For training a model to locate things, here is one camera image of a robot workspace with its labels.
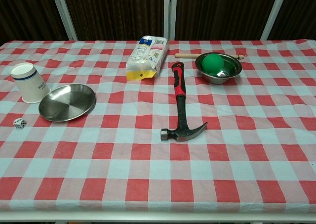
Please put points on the white die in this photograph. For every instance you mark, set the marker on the white die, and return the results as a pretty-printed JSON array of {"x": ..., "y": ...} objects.
[{"x": 19, "y": 123}]

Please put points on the green ball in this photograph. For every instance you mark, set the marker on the green ball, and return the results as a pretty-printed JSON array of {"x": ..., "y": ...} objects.
[{"x": 212, "y": 63}]

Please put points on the round steel plate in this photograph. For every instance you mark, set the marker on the round steel plate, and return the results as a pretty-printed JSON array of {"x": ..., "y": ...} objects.
[{"x": 66, "y": 103}]

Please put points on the red white checkered tablecloth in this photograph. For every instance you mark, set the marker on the red white checkered tablecloth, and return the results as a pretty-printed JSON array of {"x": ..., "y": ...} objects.
[{"x": 158, "y": 172}]

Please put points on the red black claw hammer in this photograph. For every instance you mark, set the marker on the red black claw hammer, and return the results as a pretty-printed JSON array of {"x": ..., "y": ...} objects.
[{"x": 181, "y": 103}]

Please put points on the steel bowl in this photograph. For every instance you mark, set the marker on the steel bowl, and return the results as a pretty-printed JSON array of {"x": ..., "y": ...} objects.
[{"x": 222, "y": 76}]

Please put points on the thin wooden stick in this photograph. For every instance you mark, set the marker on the thin wooden stick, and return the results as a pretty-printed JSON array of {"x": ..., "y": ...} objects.
[{"x": 187, "y": 55}]

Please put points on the white paper cup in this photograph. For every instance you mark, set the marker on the white paper cup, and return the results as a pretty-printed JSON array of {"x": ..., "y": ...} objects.
[{"x": 29, "y": 85}]

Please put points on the white plastic tissue pack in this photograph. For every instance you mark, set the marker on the white plastic tissue pack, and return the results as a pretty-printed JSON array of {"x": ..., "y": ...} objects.
[{"x": 145, "y": 58}]

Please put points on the dark pleated screen panel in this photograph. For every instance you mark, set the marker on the dark pleated screen panel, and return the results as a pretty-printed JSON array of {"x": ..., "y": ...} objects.
[
  {"x": 113, "y": 11},
  {"x": 298, "y": 11},
  {"x": 217, "y": 11},
  {"x": 24, "y": 11}
]

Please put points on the white table frame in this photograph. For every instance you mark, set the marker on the white table frame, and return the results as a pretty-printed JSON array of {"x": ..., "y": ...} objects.
[{"x": 158, "y": 217}]

